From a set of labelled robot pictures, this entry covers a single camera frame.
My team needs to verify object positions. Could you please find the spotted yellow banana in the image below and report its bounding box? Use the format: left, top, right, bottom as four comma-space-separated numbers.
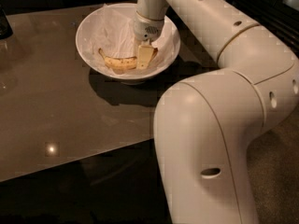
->
98, 48, 158, 71

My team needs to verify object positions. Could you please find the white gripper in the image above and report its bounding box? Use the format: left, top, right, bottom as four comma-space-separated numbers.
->
134, 13, 164, 69

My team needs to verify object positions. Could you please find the white paper liner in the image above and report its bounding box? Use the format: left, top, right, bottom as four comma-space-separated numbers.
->
90, 4, 176, 77

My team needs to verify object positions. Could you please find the white ceramic bowl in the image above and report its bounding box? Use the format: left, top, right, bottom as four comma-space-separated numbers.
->
75, 3, 181, 86

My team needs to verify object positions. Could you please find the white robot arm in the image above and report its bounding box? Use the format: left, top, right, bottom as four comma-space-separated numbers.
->
135, 0, 299, 224

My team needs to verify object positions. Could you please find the dark object at table edge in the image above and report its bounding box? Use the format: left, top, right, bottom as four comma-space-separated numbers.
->
0, 5, 13, 39

